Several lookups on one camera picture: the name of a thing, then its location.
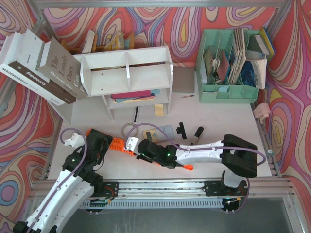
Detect masking tape roll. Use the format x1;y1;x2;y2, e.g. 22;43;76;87
121;122;138;138

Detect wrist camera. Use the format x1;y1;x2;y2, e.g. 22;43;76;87
124;137;142;154
64;133;85;149

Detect stack of coloured paper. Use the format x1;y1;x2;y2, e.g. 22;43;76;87
110;89;160;103

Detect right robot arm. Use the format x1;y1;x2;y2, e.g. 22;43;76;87
126;134;257;188

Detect yellow sticky note pad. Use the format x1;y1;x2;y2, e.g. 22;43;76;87
154;104;164;117

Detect mint green desk organizer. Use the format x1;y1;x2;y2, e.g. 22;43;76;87
196;28;267;103

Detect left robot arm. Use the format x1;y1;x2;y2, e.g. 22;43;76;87
13;129;115;233

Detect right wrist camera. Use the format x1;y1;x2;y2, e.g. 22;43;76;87
124;137;142;154

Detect pink pig figurine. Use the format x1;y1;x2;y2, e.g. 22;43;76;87
253;102;271;124

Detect blue beige calculator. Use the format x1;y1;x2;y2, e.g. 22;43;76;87
142;125;175;143

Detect black binder clip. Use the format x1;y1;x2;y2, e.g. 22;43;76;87
176;122;187;140

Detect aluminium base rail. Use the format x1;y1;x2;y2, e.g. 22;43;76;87
93;179;248;198

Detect orange wooden book rack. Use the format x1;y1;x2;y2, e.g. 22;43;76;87
60;30;136;55

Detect brown white Fredonia book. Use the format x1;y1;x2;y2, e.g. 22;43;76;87
0;29;76;106

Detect books in green organizer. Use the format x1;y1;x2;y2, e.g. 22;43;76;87
198;27;276;89

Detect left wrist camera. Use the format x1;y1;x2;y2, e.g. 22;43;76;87
64;133;85;149

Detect white small bookshelf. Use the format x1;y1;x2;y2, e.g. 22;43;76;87
74;46;173;119

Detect grey Lonely Ones book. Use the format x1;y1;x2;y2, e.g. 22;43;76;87
37;38;87;100

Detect orange microfiber duster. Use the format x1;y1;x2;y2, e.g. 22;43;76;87
86;129;193;171

